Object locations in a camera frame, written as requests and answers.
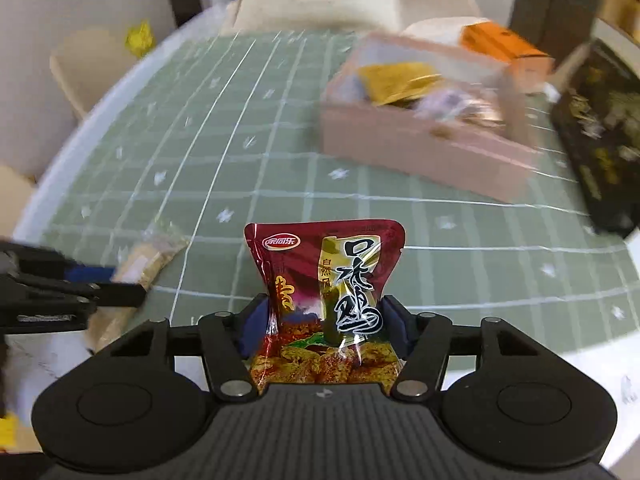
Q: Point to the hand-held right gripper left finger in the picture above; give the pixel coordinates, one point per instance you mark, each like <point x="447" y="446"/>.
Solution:
<point x="252" y="327"/>

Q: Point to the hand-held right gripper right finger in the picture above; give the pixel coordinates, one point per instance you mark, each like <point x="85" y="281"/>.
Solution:
<point x="398" y="327"/>

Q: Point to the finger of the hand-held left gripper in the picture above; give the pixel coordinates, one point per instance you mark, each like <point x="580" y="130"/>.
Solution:
<point x="120" y="295"/>
<point x="90" y="274"/>

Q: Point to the long clear snack packet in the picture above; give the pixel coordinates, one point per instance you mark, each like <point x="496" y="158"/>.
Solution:
<point x="145" y="260"/>

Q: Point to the red snack packet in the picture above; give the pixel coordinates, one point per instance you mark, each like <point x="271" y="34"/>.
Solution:
<point x="320" y="280"/>

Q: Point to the pink cardboard gift box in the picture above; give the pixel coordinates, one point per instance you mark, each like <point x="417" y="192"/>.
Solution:
<point x="425" y="160"/>

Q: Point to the blue white snack packet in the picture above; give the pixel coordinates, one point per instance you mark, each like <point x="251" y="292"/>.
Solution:
<point x="460" y="107"/>

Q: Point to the yellow snack packet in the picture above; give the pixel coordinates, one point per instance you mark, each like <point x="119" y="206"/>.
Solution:
<point x="400" y="82"/>

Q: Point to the green checked tablecloth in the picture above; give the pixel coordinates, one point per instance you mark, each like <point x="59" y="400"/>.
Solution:
<point x="300" y="220"/>

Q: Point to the cream chair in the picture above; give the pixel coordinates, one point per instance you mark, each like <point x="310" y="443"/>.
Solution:
<point x="95" y="70"/>

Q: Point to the yellow crumpled object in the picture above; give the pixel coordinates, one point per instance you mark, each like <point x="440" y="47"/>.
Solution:
<point x="140" y="39"/>

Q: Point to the large black snack bag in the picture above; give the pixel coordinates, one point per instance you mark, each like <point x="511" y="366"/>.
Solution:
<point x="600" y="145"/>

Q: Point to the orange cardboard box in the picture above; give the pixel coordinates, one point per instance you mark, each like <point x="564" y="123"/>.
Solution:
<point x="505" y="52"/>

